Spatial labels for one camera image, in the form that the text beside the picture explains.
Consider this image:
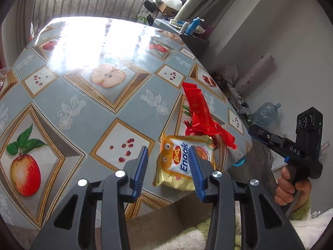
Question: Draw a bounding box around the white plastic bag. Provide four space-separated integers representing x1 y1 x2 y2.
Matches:
219 65 238 82

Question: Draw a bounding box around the metal window grille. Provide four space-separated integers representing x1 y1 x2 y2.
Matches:
34 0 180 25

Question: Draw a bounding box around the beige curtain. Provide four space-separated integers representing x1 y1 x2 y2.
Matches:
172 0 276 24

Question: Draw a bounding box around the person's right hand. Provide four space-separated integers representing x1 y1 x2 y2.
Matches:
274 165 312 207

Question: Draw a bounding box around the fruit print tablecloth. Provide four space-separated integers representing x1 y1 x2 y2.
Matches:
0 17 253 230

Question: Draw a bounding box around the large water jug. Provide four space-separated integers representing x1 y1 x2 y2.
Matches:
251 102 282 127

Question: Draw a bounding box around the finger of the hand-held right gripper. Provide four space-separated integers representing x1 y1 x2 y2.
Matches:
248 124 296 159

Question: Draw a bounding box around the person's right forearm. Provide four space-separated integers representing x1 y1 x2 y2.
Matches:
286 196 328 250

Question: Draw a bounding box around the cardboard box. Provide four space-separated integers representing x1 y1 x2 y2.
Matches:
157 1 180 16

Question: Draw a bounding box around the red wrapper packet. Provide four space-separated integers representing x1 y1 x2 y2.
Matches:
182 82 238 150

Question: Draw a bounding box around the gold snack packet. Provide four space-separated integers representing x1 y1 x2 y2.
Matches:
153 132 216 191

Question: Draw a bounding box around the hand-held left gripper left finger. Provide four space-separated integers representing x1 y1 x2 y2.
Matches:
30 146 149 250

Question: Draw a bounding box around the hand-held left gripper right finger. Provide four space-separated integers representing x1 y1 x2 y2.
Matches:
189 145 306 250

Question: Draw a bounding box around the blue spray bottle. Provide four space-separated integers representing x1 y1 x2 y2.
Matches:
185 17 202 35

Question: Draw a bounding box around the pile of litter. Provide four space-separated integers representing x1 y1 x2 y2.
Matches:
224 78 253 115

